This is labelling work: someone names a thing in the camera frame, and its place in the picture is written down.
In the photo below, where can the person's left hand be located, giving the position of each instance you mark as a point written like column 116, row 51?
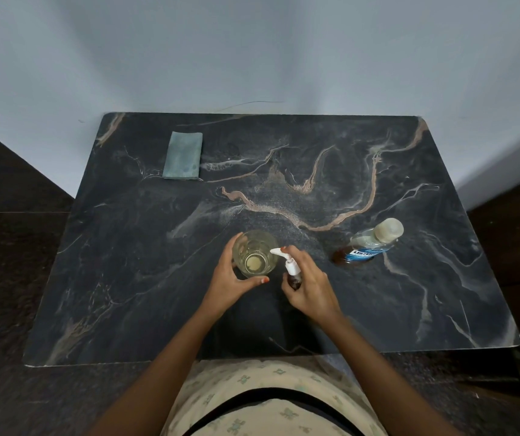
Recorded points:
column 226, row 290

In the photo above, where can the person's right hand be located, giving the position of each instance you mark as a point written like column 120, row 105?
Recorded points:
column 314, row 292

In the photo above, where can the small clear pump bottle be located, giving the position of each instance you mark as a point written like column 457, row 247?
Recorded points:
column 295, row 281

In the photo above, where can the white pump dispenser head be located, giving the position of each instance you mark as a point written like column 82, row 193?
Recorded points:
column 291, row 265

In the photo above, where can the clear drinking glass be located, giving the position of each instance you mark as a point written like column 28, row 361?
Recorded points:
column 255, row 254

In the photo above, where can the Listerine mouthwash bottle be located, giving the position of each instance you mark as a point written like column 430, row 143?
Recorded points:
column 362, row 250

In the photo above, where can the translucent bottle cap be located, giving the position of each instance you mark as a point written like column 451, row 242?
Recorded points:
column 389, row 230

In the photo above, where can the grey-green cloth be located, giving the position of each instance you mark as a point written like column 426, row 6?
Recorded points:
column 183, row 156

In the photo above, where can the person's left forearm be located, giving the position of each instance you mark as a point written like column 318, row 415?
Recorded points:
column 155, row 381

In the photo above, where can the person's right forearm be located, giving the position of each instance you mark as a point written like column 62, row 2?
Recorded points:
column 387, row 381

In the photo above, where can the cream patterned clothing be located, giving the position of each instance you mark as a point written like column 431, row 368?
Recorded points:
column 242, row 376

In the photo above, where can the black marble table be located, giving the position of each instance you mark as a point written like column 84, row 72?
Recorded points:
column 128, row 267

